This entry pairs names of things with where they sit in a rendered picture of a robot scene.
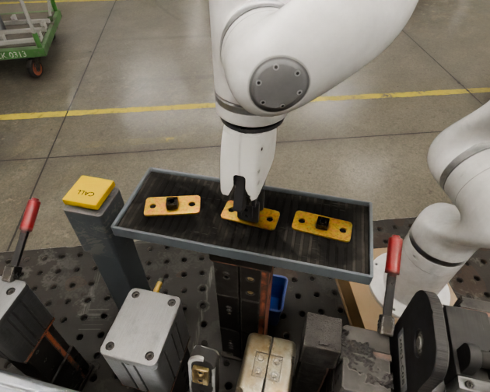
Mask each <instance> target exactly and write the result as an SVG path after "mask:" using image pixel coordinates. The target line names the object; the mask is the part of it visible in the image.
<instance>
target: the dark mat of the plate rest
mask: <svg viewBox="0 0 490 392"><path fill-rule="evenodd" d="M235 186H236V185H233V188H232V190H231V191H230V193H229V195H225V194H222V192H221V183H219V182H214V181H209V180H200V179H195V178H190V177H181V176H176V175H171V174H165V173H157V172H151V173H150V174H149V176H148V177H147V179H146V181H145V183H144V184H143V185H142V187H141V189H140V190H139V192H138V193H137V194H136V196H135V198H134V200H133V201H132V203H131V204H130V206H129V207H128V210H127V211H126V212H125V214H124V216H123V217H122V219H121V220H120V222H119V223H118V225H117V226H119V227H123V228H128V229H135V230H139V231H144V232H148V233H155V234H160V235H164V236H171V237H176V238H181V239H185V240H192V241H197V242H201V243H208V244H213V245H217V246H221V247H229V248H233V249H237V250H245V251H250V252H254V253H258V254H266V255H270V256H274V257H282V258H286V259H290V260H294V261H302V262H306V263H311V264H318V265H323V266H327V267H332V268H339V269H343V270H348V271H355V272H359V273H364V274H369V207H368V206H362V205H354V204H349V203H344V202H339V201H330V200H325V199H319V198H311V197H305V196H300V195H295V194H286V193H281V192H276V191H267V190H265V191H264V208H268V209H271V210H275V211H278V212H279V213H280V216H279V219H278V223H277V225H276V227H275V230H272V231H271V230H267V229H262V228H258V227H255V226H249V225H245V224H242V223H238V222H233V221H229V220H226V219H222V218H221V214H222V211H223V209H224V208H225V206H226V203H227V201H234V194H235ZM190 195H198V196H200V199H201V203H200V212H199V213H198V214H196V215H164V216H145V215H144V210H145V202H146V199H147V198H154V197H172V196H190ZM297 211H303V212H309V213H313V214H317V215H323V216H327V217H330V218H334V219H340V220H344V221H348V222H350V223H351V224H352V234H351V239H350V241H349V242H347V243H345V242H341V241H338V240H333V239H329V238H325V237H322V236H316V235H313V234H309V233H303V232H300V231H296V230H294V229H292V223H293V219H294V217H295V214H296V212H297Z"/></svg>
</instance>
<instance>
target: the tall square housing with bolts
mask: <svg viewBox="0 0 490 392"><path fill-rule="evenodd" d="M190 339H191V336H190V335H189V332H188V329H187V323H186V320H185V316H184V311H183V307H182V304H181V301H180V298H179V297H176V296H170V295H167V294H162V293H159V292H153V291H149V290H144V289H138V288H134V289H132V290H131V291H130V292H129V293H128V296H127V298H126V299H125V301H124V303H123V305H122V307H121V309H120V311H119V313H118V315H117V317H116V319H115V321H114V323H113V324H112V326H111V328H110V330H109V332H108V334H107V336H106V338H105V340H104V342H103V344H102V346H101V348H100V352H101V354H102V355H103V357H104V358H105V359H106V361H107V363H108V364H109V366H110V367H111V369H112V370H113V371H114V373H115V374H116V376H117V378H118V379H119V380H120V382H121V385H123V386H126V387H131V388H132V389H133V391H134V392H190V386H189V374H188V364H187V363H188V360H189V358H190V352H189V350H188V344H189V341H190Z"/></svg>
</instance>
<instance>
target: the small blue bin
mask: <svg viewBox="0 0 490 392"><path fill-rule="evenodd" d="M287 285H288V279H287V278H286V277H285V276H282V275H274V274H273V277H272V286H271V301H270V310H269V318H268V324H270V325H274V326H276V325H278V322H279V319H280V316H281V312H282V311H283V307H284V302H285V294H286V289H287Z"/></svg>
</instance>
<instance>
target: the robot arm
mask: <svg viewBox="0 0 490 392"><path fill-rule="evenodd" d="M417 3H418V0H209V12H210V25H211V37H212V60H213V73H214V85H215V108H216V112H217V113H218V115H219V116H220V118H221V121H222V122H223V124H224V127H223V130H222V143H221V158H220V183H221V192H222V194H225V195H229V193H230V191H231V190H232V188H233V185H236V186H235V194H234V201H233V211H236V212H237V217H238V219H243V220H246V221H250V222H258V221H259V213H260V211H262V210H263V209H264V191H265V190H263V189H261V188H264V185H265V180H266V177H267V175H268V172H269V170H270V168H271V165H272V162H273V159H274V155H275V145H276V134H277V127H278V126H280V125H281V124H282V122H283V121H284V119H285V116H286V115H287V114H288V112H290V111H293V110H295V109H297V108H300V107H302V106H304V105H305V104H307V103H309V102H310V101H312V100H314V99H316V98H317V97H319V96H321V95H323V94H324V93H326V92H327V91H329V90H330V89H332V88H334V87H335V86H337V85H338V84H340V83H341V82H343V81H344V80H346V79H347V78H348V77H350V76H351V75H353V74H355V73H356V72H357V71H358V70H360V69H361V68H363V67H364V66H366V65H367V64H369V63H370V62H371V61H372V60H373V59H374V58H376V57H377V56H378V55H379V54H381V53H382V52H383V51H384V50H385V49H386V48H387V47H388V46H389V45H390V44H391V43H392V42H393V41H394V39H395V38H396V37H397V36H398V35H399V33H400V32H401V31H402V30H403V28H404V27H405V25H406V24H407V22H408V20H409V19H410V18H411V15H412V13H413V12H414V10H415V7H416V5H417ZM427 163H428V166H429V170H430V172H431V174H432V175H433V177H434V178H435V180H436V181H437V183H438V184H439V185H440V187H441V188H442V189H443V190H444V192H445V193H446V194H447V196H448V197H449V198H450V200H451V201H452V202H453V203H454V204H455V205H452V204H448V203H442V202H441V203H435V204H432V205H430V206H428V207H426V208H425V209H424V210H423V211H422V212H421V213H420V214H419V215H418V217H417V219H416V220H415V221H414V223H413V224H412V226H411V228H410V229H409V231H408V233H407V235H406V237H405V238H404V240H403V245H402V252H401V266H400V274H399V275H397V277H396V284H395V290H394V304H393V312H392V315H393V316H394V317H396V318H398V319H399V318H400V317H401V314H402V313H403V312H404V310H405V309H406V307H407V305H408V304H409V303H410V301H411V299H412V297H413V296H414V294H415V293H416V292H417V291H419V290H424V291H428V292H434V293H435V294H436V295H437V296H438V297H439V299H440V301H441V303H442V306H443V307H444V306H445V305H448V306H449V305H450V290H449V287H448V285H447V283H448V282H449V281H450V279H451V278H452V277H453V276H454V275H455V274H456V273H457V272H458V271H459V270H460V269H461V268H462V266H463V265H464V264H465V263H466V262H467V261H468V259H469V258H470V257H471V256H472V255H473V254H474V252H476V251H477V250H478V249H479V248H489V249H490V100H489V101H488V102H487V103H486V104H484V105H483V106H482V107H480V108H478V109H477V110H475V111H474V112H472V113H471V114H468V115H467V116H466V117H463V118H462V119H460V120H459V121H457V122H455V123H454V124H452V125H450V126H449V127H448V128H446V129H444V130H443V131H442V132H440V133H439V134H438V135H437V136H436V137H435V139H434V140H433V141H432V144H431V145H430V147H429V150H428V154H427ZM386 259H387V253H385V254H381V255H380V256H379V257H377V258H376V259H375V260H374V261H373V275H374V276H373V280H372V281H371V283H370V285H369V289H370V291H371V293H372V295H373V297H374V298H375V300H376V301H377V302H378V303H379V304H380V305H381V307H383V303H384V296H385V290H386V281H387V273H384V272H385V266H386Z"/></svg>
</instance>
